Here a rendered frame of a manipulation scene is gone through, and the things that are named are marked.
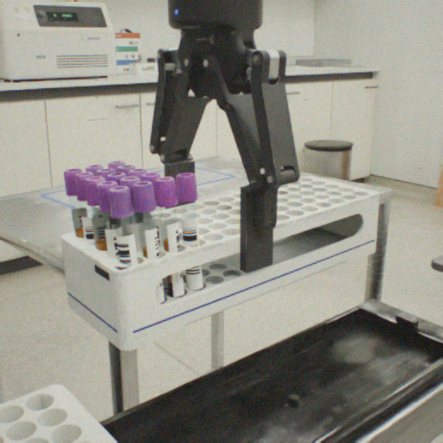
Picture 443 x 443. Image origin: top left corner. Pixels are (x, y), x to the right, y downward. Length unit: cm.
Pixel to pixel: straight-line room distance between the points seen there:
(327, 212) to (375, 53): 393
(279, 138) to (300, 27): 427
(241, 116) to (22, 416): 26
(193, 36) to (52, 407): 30
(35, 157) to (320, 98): 200
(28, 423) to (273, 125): 25
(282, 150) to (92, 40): 248
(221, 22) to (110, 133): 251
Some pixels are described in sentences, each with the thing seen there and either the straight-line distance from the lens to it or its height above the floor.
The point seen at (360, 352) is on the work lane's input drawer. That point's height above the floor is 80.
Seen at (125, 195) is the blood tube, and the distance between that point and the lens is 39.
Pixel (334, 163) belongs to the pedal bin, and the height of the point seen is 36.
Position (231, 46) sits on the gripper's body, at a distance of 44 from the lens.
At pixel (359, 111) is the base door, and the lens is 428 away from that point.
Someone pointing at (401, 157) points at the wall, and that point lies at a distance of 433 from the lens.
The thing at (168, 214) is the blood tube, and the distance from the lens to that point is 41.
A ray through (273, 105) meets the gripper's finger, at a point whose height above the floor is 103.
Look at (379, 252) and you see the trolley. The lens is 107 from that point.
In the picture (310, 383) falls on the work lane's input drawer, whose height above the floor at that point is 80.
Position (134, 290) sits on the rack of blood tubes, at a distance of 40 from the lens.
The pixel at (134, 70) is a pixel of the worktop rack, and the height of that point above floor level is 93.
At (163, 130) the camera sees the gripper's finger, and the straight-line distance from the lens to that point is 53.
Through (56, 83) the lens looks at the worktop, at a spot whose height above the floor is 89.
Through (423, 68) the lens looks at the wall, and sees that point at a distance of 420.
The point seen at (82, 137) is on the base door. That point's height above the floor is 63.
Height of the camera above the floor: 107
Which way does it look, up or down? 17 degrees down
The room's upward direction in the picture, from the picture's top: straight up
